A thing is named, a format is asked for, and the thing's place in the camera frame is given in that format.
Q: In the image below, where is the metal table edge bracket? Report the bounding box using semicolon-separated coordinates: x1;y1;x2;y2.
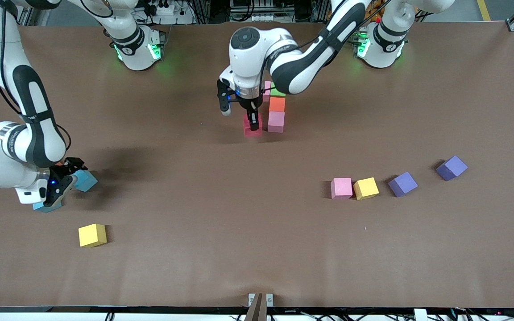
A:
248;293;274;321

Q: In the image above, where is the purple foam cube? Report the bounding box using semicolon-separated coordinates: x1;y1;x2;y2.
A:
388;172;419;198
435;156;468;181

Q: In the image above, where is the orange fruit bag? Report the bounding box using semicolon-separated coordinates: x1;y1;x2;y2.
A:
364;0;385;23

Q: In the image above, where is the blue foam cube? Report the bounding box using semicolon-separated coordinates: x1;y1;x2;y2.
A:
73;169;98;193
33;201;62;213

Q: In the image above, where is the red foam cube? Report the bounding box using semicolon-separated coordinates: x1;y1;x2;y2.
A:
243;113;263;137

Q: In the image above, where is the yellow foam cube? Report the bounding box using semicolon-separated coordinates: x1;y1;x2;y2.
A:
353;177;380;201
78;223;107;248

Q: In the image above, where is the white power strip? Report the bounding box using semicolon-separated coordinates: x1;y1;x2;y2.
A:
143;1;178;16

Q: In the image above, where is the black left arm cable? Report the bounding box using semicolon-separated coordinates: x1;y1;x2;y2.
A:
259;38;324;90

